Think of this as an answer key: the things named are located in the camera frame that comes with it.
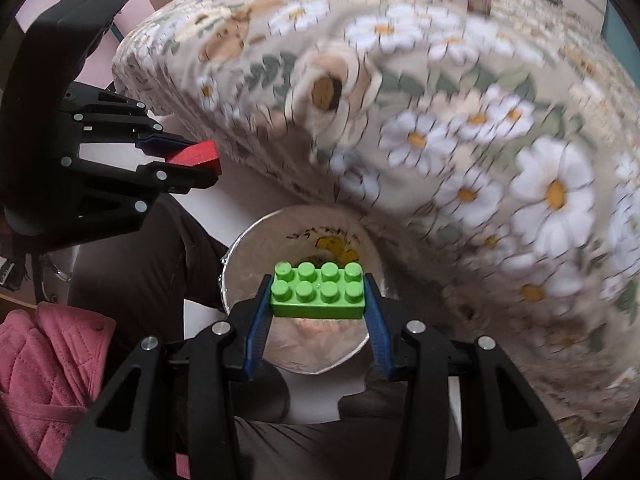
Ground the red toy brick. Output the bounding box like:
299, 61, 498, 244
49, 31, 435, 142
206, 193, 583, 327
165, 140, 222, 177

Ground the green toy brick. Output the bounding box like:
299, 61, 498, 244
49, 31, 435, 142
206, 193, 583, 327
269, 261, 366, 321

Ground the pink quilted jacket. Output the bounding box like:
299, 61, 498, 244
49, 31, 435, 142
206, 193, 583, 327
1, 304, 116, 479

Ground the floral bed cover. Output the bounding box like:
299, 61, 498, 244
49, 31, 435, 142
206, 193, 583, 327
113, 0, 639, 458

